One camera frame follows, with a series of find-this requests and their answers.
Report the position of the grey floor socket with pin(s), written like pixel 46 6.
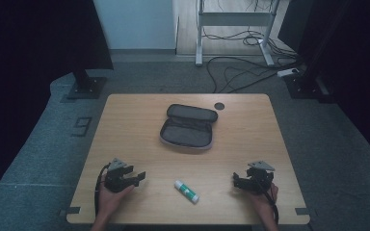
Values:
pixel 82 126

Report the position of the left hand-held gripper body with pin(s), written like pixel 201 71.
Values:
pixel 115 181

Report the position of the open grey pencil case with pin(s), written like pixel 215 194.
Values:
pixel 188 128

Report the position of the white power strip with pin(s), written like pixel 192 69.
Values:
pixel 287 72

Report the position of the white green glue stick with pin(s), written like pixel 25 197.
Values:
pixel 187 192

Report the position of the person's right hand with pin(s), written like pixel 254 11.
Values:
pixel 263 202

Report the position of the black round table cap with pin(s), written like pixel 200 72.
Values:
pixel 219 106

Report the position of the black curtain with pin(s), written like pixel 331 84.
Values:
pixel 29 64
pixel 350 64

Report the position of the person's left hand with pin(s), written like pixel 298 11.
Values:
pixel 111 200

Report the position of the white metal desk frame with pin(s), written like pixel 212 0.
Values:
pixel 234 19

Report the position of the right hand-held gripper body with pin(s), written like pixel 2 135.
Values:
pixel 259 179

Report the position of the black stand base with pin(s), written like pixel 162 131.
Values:
pixel 305 86
pixel 86 86

